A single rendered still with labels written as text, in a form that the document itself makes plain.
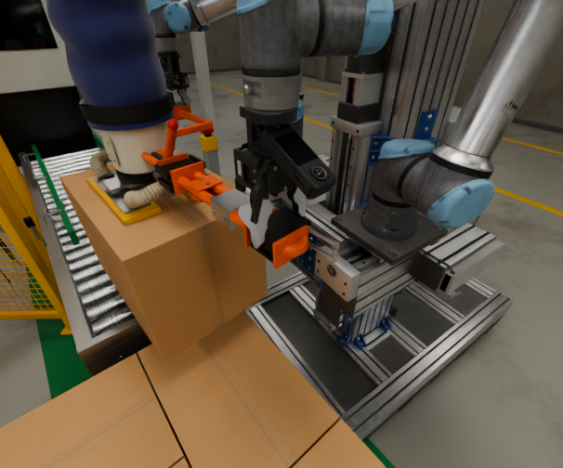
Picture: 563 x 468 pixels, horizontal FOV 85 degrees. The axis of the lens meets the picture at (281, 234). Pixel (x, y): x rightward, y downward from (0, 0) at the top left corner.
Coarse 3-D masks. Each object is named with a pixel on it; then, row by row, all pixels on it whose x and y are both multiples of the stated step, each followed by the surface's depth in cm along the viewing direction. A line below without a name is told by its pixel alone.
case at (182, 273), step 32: (96, 192) 93; (96, 224) 79; (160, 224) 79; (192, 224) 78; (128, 256) 68; (160, 256) 73; (192, 256) 80; (224, 256) 88; (256, 256) 98; (128, 288) 80; (160, 288) 77; (192, 288) 85; (224, 288) 94; (256, 288) 105; (160, 320) 82; (192, 320) 90; (224, 320) 101; (160, 352) 87
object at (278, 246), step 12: (276, 216) 52; (288, 216) 52; (276, 228) 49; (288, 228) 49; (300, 228) 49; (276, 240) 47; (288, 240) 48; (264, 252) 51; (276, 252) 47; (276, 264) 48
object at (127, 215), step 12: (96, 180) 95; (108, 192) 88; (120, 192) 88; (108, 204) 85; (120, 204) 82; (144, 204) 82; (156, 204) 83; (120, 216) 79; (132, 216) 78; (144, 216) 80
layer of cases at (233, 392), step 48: (240, 336) 112; (96, 384) 98; (144, 384) 98; (192, 384) 98; (240, 384) 98; (288, 384) 98; (0, 432) 87; (48, 432) 87; (96, 432) 87; (144, 432) 87; (192, 432) 87; (240, 432) 87; (288, 432) 87; (336, 432) 87
